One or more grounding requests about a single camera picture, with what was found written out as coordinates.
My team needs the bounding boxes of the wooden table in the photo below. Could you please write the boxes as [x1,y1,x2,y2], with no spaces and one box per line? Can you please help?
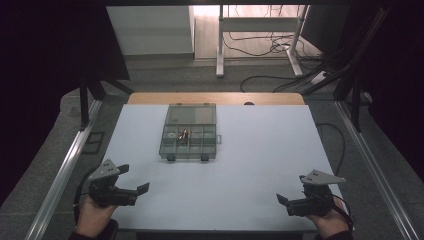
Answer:
[128,92,306,106]

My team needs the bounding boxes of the black metal stand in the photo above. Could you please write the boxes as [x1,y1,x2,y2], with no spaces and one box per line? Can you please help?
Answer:
[78,78,134,128]
[303,6,391,133]

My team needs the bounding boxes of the black floor plate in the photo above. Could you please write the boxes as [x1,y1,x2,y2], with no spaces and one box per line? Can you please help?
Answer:
[81,131,105,155]

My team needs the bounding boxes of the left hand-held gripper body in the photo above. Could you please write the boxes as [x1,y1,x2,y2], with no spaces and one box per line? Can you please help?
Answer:
[88,159,139,207]

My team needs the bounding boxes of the black floor cable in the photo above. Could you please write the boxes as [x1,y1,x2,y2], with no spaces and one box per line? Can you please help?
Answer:
[239,75,298,93]
[316,123,346,176]

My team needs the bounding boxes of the person's right hand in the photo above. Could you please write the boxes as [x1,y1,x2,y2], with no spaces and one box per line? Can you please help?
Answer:
[306,198,351,239]

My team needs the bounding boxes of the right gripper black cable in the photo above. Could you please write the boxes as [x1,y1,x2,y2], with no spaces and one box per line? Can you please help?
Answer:
[333,195,355,232]

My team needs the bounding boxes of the aluminium rail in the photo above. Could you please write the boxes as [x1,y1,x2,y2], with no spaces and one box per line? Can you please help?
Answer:
[334,99,421,240]
[24,99,103,240]

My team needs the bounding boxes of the transparent grey organizer box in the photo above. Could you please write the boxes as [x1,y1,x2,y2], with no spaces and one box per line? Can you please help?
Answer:
[158,103,223,163]

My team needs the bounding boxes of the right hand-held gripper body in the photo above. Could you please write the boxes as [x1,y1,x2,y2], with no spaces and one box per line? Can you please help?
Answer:
[285,169,347,218]

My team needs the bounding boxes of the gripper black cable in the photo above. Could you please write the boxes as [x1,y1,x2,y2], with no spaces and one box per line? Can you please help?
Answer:
[73,164,101,224]
[333,195,355,232]

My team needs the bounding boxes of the white power strip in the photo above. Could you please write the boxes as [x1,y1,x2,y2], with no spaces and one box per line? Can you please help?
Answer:
[311,70,329,84]

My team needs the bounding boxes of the person's left hand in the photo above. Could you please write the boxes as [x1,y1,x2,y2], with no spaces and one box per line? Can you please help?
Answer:
[75,194,118,238]

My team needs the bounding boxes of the white table mat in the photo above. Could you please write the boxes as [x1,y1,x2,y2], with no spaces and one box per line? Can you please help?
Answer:
[99,104,344,232]

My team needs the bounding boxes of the white desk frame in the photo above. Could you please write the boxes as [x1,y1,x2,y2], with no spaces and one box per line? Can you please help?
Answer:
[215,4,309,78]

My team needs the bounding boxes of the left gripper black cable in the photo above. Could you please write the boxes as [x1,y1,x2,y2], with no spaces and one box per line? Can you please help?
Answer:
[73,164,101,224]

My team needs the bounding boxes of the white cabinet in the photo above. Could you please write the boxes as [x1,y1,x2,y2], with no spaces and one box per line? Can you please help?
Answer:
[106,5,195,56]

